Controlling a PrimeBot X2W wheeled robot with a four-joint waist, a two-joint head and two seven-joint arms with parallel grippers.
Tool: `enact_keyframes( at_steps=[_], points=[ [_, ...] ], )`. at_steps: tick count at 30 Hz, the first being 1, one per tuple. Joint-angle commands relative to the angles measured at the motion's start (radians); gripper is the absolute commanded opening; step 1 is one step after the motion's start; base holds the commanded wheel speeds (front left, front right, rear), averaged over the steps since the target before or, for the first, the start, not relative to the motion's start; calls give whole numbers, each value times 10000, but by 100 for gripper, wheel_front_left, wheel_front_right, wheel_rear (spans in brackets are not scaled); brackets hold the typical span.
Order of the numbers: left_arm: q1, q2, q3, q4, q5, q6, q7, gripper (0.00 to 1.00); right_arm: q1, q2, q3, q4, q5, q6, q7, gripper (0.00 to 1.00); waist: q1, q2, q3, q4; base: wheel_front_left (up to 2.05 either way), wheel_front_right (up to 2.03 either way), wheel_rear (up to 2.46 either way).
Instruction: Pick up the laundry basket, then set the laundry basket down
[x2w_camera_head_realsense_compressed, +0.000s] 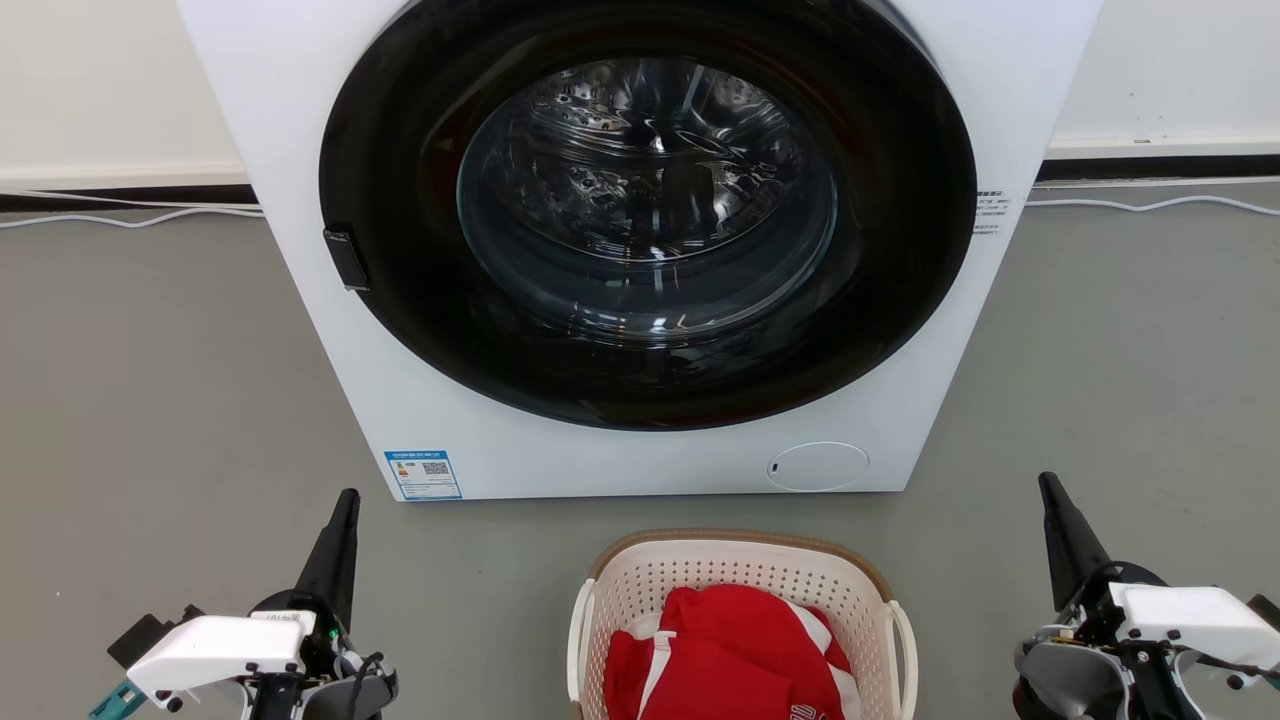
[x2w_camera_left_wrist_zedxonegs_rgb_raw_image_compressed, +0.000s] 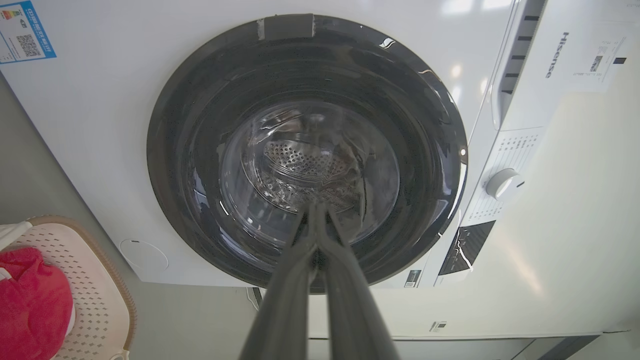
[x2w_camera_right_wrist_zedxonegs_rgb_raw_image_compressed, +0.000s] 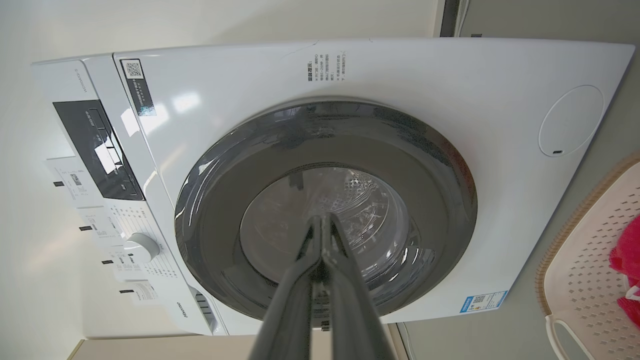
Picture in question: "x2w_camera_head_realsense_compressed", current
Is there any printed text warning sticker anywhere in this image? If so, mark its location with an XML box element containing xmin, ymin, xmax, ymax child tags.
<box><xmin>971</xmin><ymin>188</ymin><xmax>1011</xmax><ymax>237</ymax></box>

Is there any black washer door handle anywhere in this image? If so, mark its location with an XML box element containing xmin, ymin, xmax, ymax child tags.
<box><xmin>322</xmin><ymin>228</ymin><xmax>371</xmax><ymax>293</ymax></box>

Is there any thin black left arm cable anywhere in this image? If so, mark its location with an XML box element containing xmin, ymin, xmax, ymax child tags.
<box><xmin>340</xmin><ymin>652</ymin><xmax>389</xmax><ymax>720</ymax></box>

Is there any steel washer drum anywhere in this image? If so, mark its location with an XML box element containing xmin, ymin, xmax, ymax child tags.
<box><xmin>458</xmin><ymin>55</ymin><xmax>839</xmax><ymax>349</ymax></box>

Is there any cream perforated laundry basket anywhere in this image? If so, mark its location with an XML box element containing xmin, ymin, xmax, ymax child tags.
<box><xmin>566</xmin><ymin>529</ymin><xmax>919</xmax><ymax>720</ymax></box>

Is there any blue energy label sticker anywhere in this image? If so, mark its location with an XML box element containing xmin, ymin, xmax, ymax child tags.
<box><xmin>384</xmin><ymin>449</ymin><xmax>464</xmax><ymax>502</ymax></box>

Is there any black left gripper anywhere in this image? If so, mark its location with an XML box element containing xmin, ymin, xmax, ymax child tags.
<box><xmin>250</xmin><ymin>488</ymin><xmax>362</xmax><ymax>691</ymax></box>

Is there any white floor cable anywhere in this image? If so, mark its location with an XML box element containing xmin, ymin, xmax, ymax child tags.
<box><xmin>0</xmin><ymin>204</ymin><xmax>267</xmax><ymax>231</ymax></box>
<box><xmin>1024</xmin><ymin>194</ymin><xmax>1280</xmax><ymax>218</ymax></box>

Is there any white front-load washing machine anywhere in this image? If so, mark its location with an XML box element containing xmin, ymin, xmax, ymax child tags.
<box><xmin>176</xmin><ymin>0</ymin><xmax>1103</xmax><ymax>503</ymax></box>

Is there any red and white garment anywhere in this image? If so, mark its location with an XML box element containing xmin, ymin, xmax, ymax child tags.
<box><xmin>603</xmin><ymin>585</ymin><xmax>862</xmax><ymax>720</ymax></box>

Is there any round white filter cover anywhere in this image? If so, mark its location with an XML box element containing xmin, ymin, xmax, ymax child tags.
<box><xmin>766</xmin><ymin>441</ymin><xmax>870</xmax><ymax>493</ymax></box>

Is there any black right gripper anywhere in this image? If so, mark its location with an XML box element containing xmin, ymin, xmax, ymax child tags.
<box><xmin>1037</xmin><ymin>471</ymin><xmax>1169</xmax><ymax>653</ymax></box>

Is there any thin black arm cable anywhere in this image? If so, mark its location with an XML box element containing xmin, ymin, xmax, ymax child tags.
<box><xmin>1165</xmin><ymin>645</ymin><xmax>1280</xmax><ymax>693</ymax></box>
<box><xmin>340</xmin><ymin>652</ymin><xmax>389</xmax><ymax>720</ymax></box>

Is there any teal plastic connector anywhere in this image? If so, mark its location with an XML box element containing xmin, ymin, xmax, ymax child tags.
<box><xmin>88</xmin><ymin>678</ymin><xmax>147</xmax><ymax>720</ymax></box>

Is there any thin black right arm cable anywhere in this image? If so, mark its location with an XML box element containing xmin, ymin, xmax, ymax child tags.
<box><xmin>1165</xmin><ymin>645</ymin><xmax>1280</xmax><ymax>693</ymax></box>

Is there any round black glass washer door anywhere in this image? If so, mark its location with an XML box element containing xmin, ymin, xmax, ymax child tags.
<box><xmin>318</xmin><ymin>0</ymin><xmax>979</xmax><ymax>433</ymax></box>

